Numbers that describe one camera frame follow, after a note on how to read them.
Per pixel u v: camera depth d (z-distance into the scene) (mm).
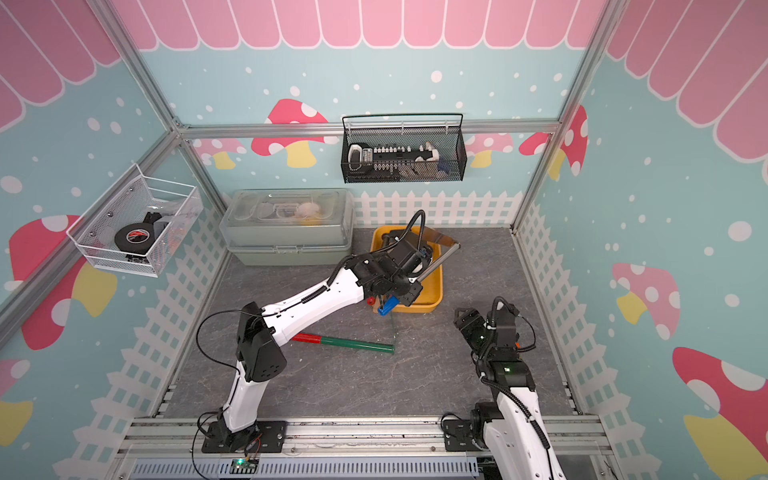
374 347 900
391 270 612
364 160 890
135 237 706
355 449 738
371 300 578
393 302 748
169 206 807
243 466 729
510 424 504
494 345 594
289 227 972
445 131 897
